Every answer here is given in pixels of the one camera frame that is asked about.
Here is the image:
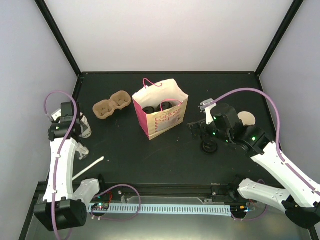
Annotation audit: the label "light blue cable duct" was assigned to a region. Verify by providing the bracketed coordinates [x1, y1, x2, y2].
[87, 203, 231, 217]

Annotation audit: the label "right black paper cup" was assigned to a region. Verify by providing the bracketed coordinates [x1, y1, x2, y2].
[238, 111, 256, 126]

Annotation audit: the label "cake print paper bag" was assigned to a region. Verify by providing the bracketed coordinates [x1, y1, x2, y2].
[132, 78, 189, 140]

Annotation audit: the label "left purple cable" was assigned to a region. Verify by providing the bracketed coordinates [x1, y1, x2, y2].
[43, 90, 142, 240]

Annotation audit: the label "stack of black lids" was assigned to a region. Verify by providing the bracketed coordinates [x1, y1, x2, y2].
[200, 139, 218, 155]

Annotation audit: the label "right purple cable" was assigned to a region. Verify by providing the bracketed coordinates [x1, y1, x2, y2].
[212, 87, 320, 222]

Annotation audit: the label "small circuit board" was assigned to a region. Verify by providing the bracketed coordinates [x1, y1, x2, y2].
[91, 203, 109, 211]

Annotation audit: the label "black cup sideways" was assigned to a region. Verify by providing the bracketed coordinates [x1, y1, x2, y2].
[156, 101, 174, 112]

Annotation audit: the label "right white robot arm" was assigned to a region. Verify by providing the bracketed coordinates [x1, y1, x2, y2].
[188, 99, 320, 229]

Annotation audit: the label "black paper coffee cup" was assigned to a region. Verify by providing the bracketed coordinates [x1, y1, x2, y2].
[142, 106, 156, 115]

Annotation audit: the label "purple cable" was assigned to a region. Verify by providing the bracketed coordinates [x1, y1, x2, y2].
[43, 90, 142, 240]
[212, 87, 320, 222]

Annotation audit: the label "brown cardboard cup carrier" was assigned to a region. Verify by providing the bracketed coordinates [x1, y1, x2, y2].
[92, 90, 132, 120]

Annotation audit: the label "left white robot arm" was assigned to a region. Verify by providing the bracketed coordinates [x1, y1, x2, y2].
[34, 102, 108, 232]

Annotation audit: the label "white stacked paper cups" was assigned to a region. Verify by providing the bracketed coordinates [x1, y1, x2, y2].
[80, 112, 92, 139]

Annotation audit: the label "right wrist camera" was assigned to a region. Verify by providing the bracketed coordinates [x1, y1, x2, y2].
[199, 98, 217, 125]

